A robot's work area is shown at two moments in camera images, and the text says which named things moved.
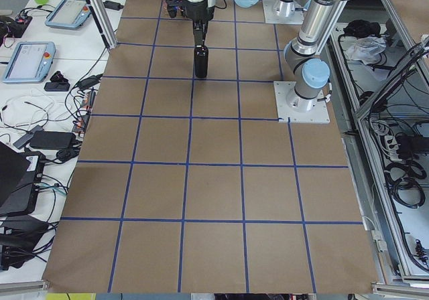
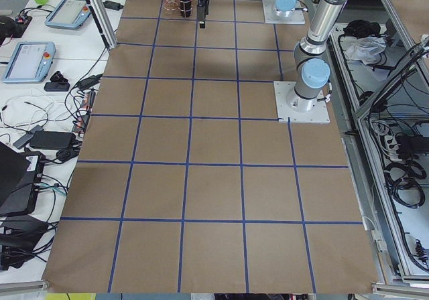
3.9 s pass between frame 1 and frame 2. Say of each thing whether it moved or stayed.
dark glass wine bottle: moved
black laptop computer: stayed
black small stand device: stayed
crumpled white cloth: stayed
